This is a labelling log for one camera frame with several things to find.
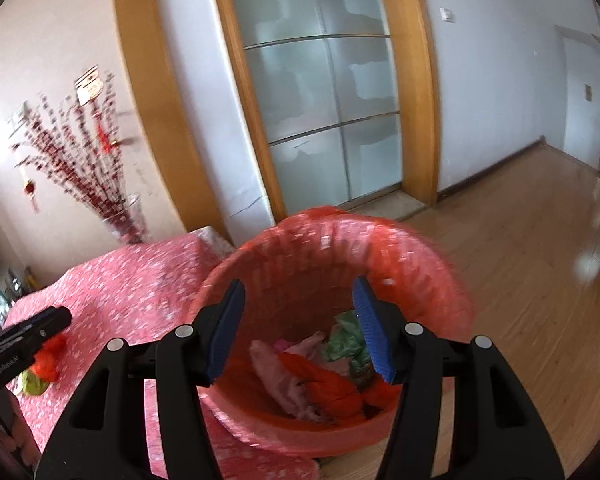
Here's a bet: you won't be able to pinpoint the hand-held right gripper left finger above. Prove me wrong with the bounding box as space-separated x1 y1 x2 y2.
34 279 247 480

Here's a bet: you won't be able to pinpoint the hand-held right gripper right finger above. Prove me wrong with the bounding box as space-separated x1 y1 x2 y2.
352 275 566 480

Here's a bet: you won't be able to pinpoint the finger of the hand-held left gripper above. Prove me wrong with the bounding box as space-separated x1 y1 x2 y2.
0 307 72 361

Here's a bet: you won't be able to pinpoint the dark green plastic bag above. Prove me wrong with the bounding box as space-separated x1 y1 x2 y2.
322 310 376 391

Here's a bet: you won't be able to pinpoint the orange plastic bag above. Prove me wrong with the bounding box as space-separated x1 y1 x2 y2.
280 350 396 423
30 335 68 381

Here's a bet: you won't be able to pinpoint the olive green plastic bag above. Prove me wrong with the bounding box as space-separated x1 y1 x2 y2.
20 367 51 396

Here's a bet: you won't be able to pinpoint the translucent white plastic bag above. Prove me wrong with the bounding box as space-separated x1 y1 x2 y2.
250 330 331 423

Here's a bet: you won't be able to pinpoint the wastebasket with red liner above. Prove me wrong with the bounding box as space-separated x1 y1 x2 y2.
185 205 476 461

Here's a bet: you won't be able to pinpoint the red floral tablecloth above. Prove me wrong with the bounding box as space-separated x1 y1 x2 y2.
2 232 321 480

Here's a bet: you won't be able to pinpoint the small red lantern ornament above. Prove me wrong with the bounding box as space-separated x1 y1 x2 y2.
22 177 43 213

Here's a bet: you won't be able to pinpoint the glass vase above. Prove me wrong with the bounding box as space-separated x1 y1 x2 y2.
107 194 151 246

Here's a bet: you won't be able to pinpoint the red berry branches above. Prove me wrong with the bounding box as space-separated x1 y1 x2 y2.
10 72 136 233

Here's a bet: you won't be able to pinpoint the red knot hanging ornament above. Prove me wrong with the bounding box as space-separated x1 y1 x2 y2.
75 65 121 153

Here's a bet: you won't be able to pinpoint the frosted glass sliding door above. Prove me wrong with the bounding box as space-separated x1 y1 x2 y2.
225 0 406 206

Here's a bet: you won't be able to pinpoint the white light switch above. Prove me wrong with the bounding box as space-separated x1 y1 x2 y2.
10 110 38 136

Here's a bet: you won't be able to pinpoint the wooden door frame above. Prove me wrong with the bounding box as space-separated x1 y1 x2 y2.
207 0 441 221

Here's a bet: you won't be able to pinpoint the wooden wall trim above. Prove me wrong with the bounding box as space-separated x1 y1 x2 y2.
112 0 221 233

